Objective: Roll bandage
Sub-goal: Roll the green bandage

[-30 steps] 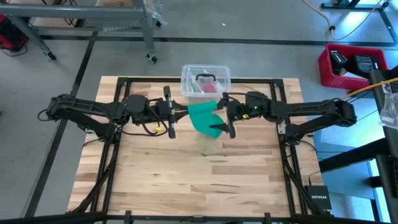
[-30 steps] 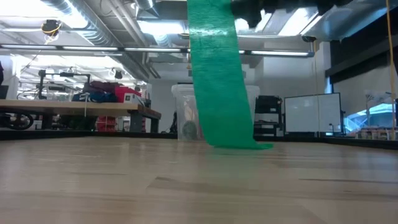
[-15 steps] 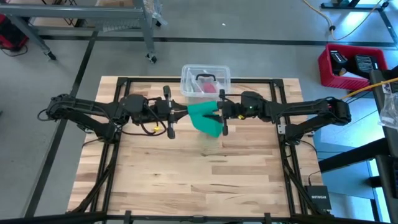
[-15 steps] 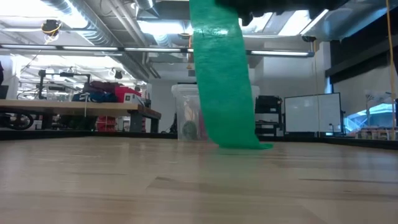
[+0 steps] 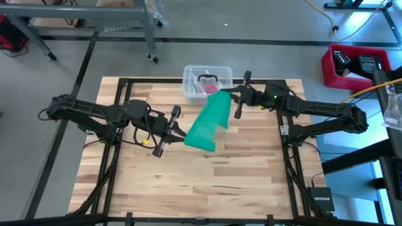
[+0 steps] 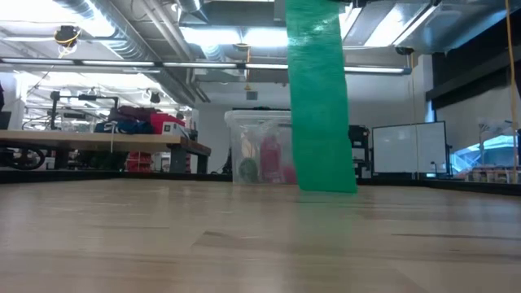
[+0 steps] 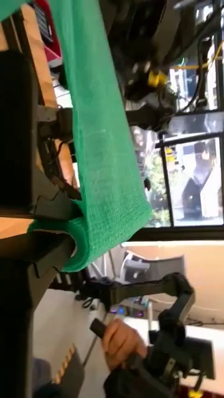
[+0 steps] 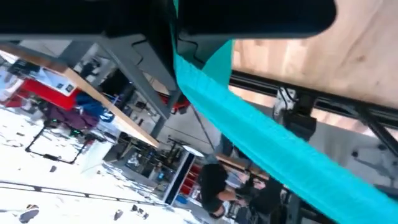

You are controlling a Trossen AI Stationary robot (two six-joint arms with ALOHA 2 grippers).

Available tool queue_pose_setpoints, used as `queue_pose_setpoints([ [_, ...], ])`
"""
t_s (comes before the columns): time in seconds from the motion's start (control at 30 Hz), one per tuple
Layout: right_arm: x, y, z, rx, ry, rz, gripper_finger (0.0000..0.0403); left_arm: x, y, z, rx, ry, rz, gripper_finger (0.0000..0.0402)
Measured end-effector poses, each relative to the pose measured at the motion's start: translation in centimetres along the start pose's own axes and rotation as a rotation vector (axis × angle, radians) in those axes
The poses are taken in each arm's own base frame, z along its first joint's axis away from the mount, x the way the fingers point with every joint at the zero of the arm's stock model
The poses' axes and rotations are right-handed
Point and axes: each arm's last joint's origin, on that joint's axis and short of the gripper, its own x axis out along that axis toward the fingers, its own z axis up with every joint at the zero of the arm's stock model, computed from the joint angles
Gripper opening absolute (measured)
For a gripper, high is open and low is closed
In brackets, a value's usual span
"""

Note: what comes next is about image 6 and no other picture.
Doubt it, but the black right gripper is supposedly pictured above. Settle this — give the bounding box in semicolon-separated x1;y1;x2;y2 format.
339;0;443;7

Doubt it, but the green elastic bandage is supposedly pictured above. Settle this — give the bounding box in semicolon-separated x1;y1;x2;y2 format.
284;0;359;194

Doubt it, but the red bandage roll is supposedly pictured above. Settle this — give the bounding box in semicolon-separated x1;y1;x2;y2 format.
282;164;300;186

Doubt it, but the dark green roll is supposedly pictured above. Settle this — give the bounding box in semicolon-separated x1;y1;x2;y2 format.
238;157;260;184

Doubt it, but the black shelf cart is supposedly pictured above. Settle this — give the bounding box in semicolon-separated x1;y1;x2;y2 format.
348;125;371;179

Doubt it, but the whiteboard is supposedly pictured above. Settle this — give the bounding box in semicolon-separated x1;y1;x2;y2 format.
371;120;449;177

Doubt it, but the clear plastic storage bin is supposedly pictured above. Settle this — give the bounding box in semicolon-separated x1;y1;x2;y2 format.
224;109;300;186

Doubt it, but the white packet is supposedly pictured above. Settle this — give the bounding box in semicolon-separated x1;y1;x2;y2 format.
241;136;256;162

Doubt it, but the red box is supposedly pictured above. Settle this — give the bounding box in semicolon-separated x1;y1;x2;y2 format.
149;112;186;135

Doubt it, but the maroon cloth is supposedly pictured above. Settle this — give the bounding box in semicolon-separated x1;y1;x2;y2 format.
107;105;162;123

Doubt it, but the blue bag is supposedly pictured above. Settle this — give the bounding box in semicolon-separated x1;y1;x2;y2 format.
94;120;155;135

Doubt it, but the red drawer unit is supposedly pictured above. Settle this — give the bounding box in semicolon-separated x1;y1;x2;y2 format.
125;151;155;173

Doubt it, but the wooden workbench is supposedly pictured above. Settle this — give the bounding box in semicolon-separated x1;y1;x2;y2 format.
0;129;212;175

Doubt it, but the black machine under bench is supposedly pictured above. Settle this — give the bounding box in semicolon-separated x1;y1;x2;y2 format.
72;149;134;172

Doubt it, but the black wheel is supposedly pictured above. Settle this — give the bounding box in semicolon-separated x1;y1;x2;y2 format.
0;146;46;171

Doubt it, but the yellow pendant cord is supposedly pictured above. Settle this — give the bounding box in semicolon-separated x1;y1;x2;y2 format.
242;42;253;92

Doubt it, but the yellow hanging cable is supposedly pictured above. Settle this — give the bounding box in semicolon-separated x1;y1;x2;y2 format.
504;0;520;185

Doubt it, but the silver ventilation duct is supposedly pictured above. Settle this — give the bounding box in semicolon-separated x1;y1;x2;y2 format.
52;0;212;109

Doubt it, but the black camera rig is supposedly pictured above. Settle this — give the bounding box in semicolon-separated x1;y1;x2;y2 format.
48;90;120;131

